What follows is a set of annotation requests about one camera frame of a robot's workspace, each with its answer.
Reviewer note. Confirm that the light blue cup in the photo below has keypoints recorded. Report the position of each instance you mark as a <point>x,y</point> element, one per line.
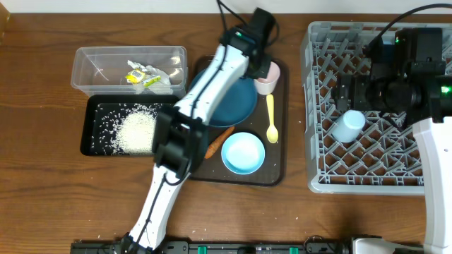
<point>348,126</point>

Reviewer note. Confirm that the light blue bowl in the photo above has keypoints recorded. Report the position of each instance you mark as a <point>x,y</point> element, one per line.
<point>243,153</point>

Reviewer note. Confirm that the yellow plastic spoon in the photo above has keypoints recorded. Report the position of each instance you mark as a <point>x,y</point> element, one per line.
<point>272,132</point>

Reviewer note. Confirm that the pink plastic cup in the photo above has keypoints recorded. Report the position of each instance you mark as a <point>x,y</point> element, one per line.
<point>265,86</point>

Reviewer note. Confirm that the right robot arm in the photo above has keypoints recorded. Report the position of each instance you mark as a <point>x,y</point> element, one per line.
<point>409,76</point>

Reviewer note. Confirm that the yellow green snack wrapper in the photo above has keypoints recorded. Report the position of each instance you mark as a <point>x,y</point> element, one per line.
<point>137,77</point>

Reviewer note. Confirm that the white tissue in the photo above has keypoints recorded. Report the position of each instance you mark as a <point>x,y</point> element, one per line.
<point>164,87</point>

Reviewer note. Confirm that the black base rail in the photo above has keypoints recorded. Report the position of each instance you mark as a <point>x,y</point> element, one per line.
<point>182,247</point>

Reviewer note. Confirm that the orange carrot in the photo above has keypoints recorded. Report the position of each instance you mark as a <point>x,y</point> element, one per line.
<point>216,144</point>

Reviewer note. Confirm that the dark blue plate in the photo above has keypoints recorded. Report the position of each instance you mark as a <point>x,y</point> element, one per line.
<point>237,105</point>

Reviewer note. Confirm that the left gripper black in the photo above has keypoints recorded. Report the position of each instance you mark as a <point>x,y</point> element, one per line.
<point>263,67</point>

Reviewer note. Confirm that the clear plastic bin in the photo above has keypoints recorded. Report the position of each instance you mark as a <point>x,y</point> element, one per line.
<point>102,70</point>

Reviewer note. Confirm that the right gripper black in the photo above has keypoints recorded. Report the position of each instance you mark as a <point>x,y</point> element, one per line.
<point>343,92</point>

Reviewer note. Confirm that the white rice pile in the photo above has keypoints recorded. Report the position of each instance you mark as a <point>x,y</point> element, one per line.
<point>123,129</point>

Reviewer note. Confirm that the black waste tray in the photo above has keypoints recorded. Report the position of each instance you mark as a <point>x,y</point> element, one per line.
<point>93,101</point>

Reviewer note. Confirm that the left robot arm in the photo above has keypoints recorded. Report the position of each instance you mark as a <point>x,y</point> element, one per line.
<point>181,132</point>

